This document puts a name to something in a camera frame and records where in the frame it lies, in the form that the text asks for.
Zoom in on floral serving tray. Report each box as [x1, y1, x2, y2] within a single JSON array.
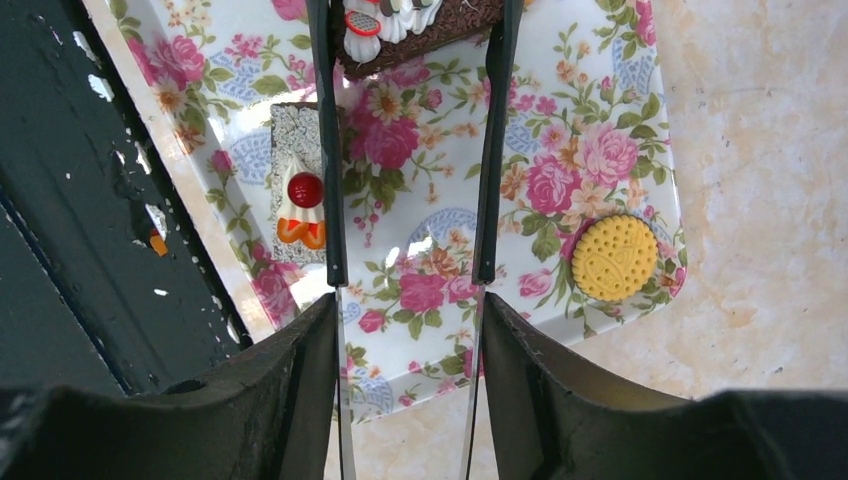
[[88, 1, 687, 421]]

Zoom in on metal tongs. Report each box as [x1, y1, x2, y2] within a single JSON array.
[[306, 1, 524, 479]]

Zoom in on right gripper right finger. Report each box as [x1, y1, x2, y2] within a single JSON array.
[[482, 293, 847, 479]]

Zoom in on orange macaron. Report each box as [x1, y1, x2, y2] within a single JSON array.
[[571, 215, 658, 302]]

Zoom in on chocolate cake slice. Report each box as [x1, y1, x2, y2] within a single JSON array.
[[323, 1, 505, 79]]

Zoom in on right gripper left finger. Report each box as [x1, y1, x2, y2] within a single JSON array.
[[1, 294, 337, 479]]

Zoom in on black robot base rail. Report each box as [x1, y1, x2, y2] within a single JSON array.
[[1, 1, 252, 396]]

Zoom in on white strawberry cake slice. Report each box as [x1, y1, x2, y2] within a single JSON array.
[[271, 103, 326, 264]]

